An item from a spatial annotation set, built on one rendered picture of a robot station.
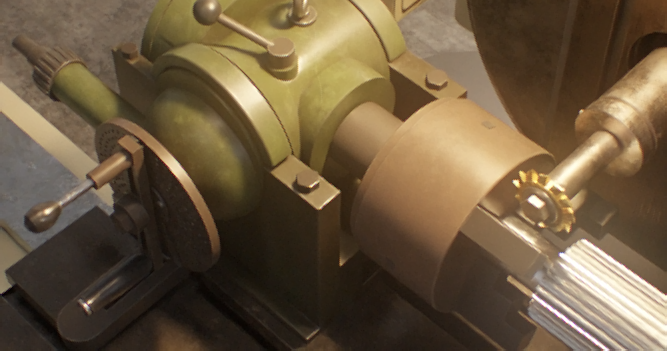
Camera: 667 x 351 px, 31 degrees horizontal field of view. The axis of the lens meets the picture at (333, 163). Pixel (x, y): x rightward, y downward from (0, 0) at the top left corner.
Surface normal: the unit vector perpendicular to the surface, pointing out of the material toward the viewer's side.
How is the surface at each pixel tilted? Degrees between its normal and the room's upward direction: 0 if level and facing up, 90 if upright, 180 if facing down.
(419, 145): 17
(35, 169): 0
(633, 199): 90
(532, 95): 90
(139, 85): 90
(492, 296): 65
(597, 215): 5
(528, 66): 90
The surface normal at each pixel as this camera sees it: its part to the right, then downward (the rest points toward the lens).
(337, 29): 0.29, -0.37
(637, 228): -0.70, 0.54
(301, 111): -0.52, -0.03
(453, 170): -0.20, -0.46
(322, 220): 0.72, 0.54
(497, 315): -0.63, 0.22
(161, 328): 0.00, -0.65
